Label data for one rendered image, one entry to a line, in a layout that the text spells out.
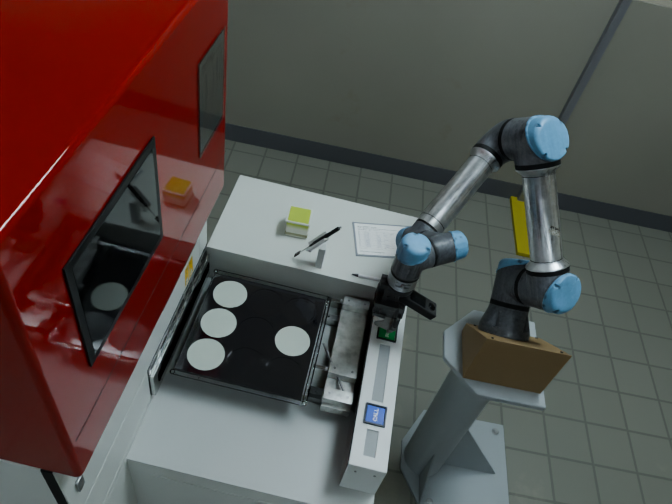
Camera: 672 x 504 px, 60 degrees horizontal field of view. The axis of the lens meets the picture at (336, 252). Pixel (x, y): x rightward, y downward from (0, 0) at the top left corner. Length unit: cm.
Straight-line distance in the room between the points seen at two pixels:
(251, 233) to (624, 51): 225
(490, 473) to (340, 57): 219
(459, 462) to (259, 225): 132
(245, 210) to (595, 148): 236
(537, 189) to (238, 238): 88
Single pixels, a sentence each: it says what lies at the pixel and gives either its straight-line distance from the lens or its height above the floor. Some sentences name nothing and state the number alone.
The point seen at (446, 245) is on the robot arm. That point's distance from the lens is 145.
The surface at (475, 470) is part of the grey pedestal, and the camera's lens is 266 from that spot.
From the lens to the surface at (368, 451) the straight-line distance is 150.
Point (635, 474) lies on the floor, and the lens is 302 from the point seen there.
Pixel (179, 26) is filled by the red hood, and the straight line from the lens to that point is 106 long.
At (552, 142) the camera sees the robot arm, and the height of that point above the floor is 149.
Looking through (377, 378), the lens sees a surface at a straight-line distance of 160.
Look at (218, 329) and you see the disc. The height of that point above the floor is 90.
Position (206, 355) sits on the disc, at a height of 90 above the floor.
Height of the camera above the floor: 230
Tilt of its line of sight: 47 degrees down
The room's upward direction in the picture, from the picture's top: 13 degrees clockwise
